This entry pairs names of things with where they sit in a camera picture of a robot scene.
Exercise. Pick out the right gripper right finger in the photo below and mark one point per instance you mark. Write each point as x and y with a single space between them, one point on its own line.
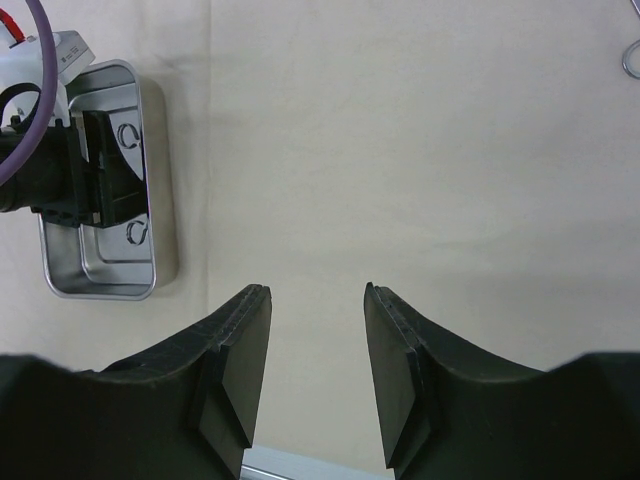
449 409

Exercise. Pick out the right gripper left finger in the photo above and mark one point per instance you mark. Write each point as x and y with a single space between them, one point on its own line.
184 408

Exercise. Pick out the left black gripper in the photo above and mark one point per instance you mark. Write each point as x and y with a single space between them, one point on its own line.
78 176

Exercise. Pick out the steel instrument tray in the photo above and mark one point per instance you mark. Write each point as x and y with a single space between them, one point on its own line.
116 263

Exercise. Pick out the steel surgical scissors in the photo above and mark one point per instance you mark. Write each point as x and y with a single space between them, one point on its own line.
128 136

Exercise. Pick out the aluminium front rail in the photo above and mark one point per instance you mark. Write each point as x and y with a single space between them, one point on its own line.
265 463

